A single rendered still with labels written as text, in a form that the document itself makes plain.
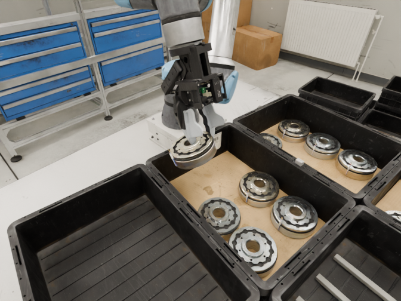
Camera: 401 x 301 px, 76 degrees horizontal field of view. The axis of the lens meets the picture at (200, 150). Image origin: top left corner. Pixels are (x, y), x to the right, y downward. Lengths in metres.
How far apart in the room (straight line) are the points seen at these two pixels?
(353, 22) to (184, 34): 3.23
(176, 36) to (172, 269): 0.46
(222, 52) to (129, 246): 0.63
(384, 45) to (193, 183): 3.26
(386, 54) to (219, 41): 3.02
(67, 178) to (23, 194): 0.14
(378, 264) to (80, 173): 0.92
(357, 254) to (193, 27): 0.58
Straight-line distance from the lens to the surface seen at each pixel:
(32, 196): 1.03
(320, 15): 3.76
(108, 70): 2.54
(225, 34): 0.89
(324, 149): 0.88
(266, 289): 0.47
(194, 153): 0.54
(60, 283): 0.64
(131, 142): 1.11
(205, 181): 0.73
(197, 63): 0.49
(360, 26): 3.64
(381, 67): 3.79
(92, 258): 0.64
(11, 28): 2.20
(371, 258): 0.70
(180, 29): 0.50
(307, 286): 0.61
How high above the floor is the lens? 1.36
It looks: 40 degrees down
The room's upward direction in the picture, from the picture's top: straight up
